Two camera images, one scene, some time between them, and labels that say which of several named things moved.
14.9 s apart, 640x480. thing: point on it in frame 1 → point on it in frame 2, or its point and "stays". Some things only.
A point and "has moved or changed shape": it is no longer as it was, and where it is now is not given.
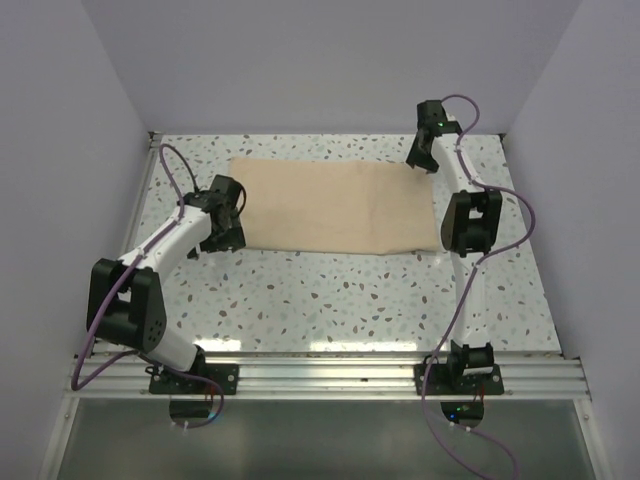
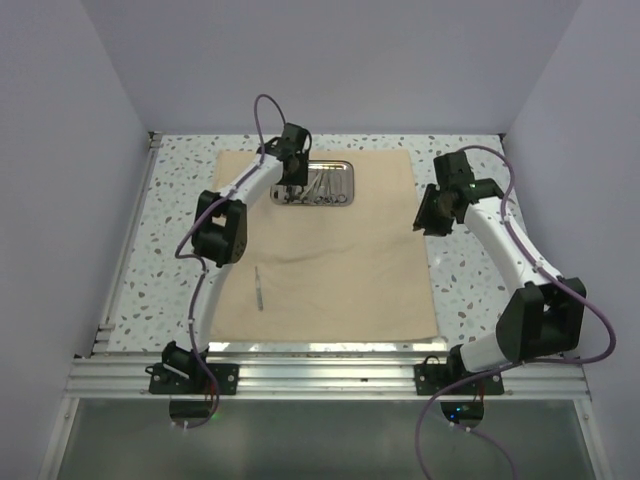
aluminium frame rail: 335,376 stays
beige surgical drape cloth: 337,206 has moved or changed shape
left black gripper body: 229,238 → 300,174
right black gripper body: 419,156 → 432,215
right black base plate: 448,379 stays
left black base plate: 163,381 stays
